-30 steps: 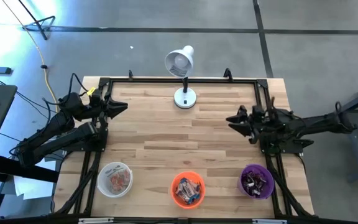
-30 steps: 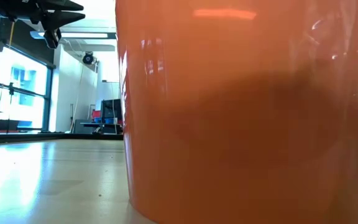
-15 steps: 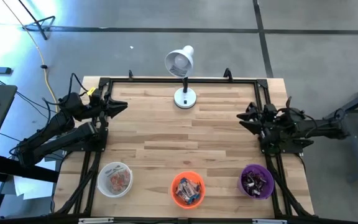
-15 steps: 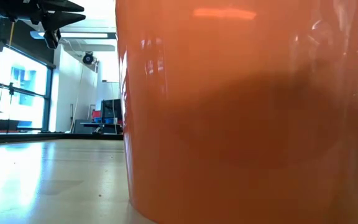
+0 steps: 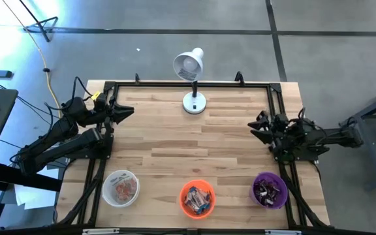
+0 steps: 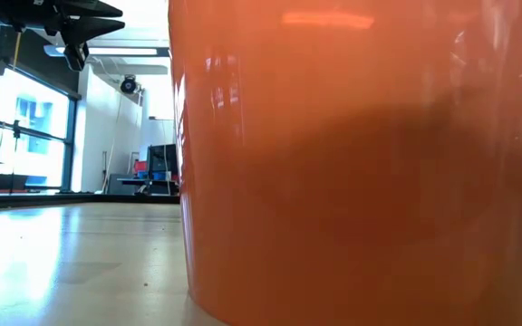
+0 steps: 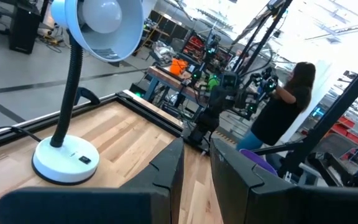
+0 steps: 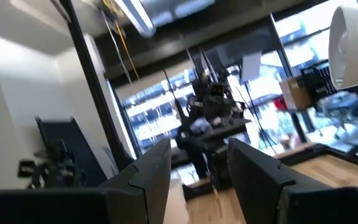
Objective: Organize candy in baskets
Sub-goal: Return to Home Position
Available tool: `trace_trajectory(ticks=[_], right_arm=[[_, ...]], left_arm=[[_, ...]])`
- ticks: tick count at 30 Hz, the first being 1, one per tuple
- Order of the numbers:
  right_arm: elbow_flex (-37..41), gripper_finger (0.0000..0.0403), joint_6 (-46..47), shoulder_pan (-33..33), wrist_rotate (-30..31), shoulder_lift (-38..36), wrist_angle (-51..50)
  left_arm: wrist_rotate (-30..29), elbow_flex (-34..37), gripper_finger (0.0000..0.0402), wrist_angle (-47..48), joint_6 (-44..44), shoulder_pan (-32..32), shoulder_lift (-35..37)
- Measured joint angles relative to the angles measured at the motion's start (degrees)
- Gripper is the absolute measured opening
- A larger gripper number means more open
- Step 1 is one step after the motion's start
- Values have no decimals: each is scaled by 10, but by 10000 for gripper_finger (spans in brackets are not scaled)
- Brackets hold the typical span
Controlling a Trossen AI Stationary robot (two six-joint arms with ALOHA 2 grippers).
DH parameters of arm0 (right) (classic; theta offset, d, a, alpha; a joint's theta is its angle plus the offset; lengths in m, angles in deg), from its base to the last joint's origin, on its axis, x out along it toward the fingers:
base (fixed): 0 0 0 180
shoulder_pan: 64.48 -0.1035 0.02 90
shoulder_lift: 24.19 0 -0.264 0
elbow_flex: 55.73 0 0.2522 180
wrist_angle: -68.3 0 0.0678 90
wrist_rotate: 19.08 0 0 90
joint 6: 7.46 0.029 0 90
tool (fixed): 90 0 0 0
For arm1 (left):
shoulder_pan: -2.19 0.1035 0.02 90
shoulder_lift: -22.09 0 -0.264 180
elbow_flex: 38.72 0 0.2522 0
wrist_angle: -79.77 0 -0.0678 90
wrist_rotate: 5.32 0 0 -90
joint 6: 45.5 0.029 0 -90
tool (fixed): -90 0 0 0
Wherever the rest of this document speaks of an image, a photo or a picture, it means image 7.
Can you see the black frame clamp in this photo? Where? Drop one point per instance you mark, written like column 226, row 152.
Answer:
column 87, row 95

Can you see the white metal bracket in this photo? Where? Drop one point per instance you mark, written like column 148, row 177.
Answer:
column 287, row 177

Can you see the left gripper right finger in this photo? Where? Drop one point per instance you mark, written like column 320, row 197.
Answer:
column 291, row 207

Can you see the purple plastic bucket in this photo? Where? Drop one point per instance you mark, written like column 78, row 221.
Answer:
column 259, row 161

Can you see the small green bucket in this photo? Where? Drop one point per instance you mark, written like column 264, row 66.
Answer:
column 213, row 84

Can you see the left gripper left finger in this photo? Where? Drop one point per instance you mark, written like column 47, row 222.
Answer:
column 89, row 207

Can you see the black floor box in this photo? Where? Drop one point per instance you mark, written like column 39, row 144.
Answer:
column 24, row 29

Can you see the wooden workbench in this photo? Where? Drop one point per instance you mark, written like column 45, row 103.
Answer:
column 169, row 82

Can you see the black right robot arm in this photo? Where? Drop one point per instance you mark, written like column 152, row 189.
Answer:
column 207, row 121

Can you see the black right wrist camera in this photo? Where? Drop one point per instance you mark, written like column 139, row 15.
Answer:
column 228, row 80

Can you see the person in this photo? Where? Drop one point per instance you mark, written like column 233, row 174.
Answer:
column 278, row 115

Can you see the small orange bucket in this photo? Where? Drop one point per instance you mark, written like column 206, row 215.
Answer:
column 178, row 66

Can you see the white desk lamp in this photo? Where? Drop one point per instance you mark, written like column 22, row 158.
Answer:
column 67, row 161

